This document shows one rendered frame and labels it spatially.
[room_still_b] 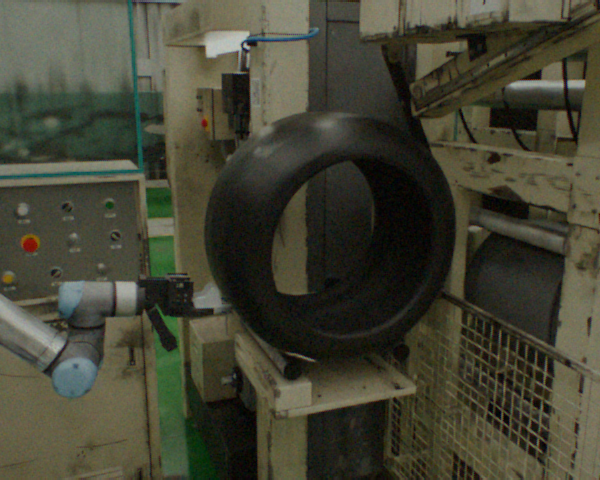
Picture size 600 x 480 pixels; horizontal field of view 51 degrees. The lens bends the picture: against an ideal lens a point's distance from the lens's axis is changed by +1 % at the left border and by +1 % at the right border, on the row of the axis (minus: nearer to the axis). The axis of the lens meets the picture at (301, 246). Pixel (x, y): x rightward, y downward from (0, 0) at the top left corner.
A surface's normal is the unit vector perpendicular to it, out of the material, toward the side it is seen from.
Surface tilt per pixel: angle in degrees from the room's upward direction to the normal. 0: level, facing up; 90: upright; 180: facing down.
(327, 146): 80
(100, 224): 90
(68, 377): 90
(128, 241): 90
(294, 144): 50
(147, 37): 90
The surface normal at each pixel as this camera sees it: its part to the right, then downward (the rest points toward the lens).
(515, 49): -0.93, 0.09
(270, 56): 0.36, 0.23
